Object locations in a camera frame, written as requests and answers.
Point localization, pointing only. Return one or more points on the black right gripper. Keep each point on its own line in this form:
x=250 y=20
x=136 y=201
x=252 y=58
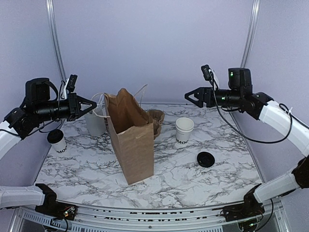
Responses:
x=200 y=91

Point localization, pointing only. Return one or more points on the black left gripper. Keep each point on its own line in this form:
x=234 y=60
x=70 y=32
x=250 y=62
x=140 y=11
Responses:
x=84 y=100

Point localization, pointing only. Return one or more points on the brown paper bag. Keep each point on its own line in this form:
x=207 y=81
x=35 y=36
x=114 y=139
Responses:
x=132 y=135

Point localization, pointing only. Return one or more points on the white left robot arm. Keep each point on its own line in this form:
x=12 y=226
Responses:
x=17 y=196

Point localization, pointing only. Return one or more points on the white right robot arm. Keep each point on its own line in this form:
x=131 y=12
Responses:
x=280 y=118

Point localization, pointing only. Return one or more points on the white utensil holder cup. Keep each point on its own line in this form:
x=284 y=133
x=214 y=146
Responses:
x=95 y=124

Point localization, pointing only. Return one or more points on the cardboard cup carrier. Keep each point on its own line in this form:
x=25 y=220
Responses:
x=158 y=119

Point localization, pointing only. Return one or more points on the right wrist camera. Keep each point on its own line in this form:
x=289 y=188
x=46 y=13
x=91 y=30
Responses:
x=209 y=75

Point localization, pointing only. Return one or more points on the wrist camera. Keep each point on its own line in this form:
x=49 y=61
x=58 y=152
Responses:
x=68 y=86
x=209 y=75

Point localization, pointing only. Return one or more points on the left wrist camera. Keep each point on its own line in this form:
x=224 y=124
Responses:
x=68 y=86

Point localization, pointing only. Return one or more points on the right aluminium corner post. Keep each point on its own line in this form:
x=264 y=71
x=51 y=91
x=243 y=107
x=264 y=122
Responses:
x=251 y=32

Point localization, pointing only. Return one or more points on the aluminium corner post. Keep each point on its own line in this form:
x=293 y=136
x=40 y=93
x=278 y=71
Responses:
x=251 y=32
x=55 y=40

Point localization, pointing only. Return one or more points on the left aluminium corner post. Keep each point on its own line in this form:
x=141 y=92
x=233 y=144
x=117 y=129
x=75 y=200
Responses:
x=55 y=40

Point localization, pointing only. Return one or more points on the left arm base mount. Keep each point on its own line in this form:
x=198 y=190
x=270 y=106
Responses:
x=52 y=207

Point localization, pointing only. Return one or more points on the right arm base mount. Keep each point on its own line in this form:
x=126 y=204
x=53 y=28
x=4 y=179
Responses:
x=249 y=208

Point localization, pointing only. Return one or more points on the aluminium front rail frame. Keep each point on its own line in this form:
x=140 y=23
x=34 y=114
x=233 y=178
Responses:
x=216 y=218

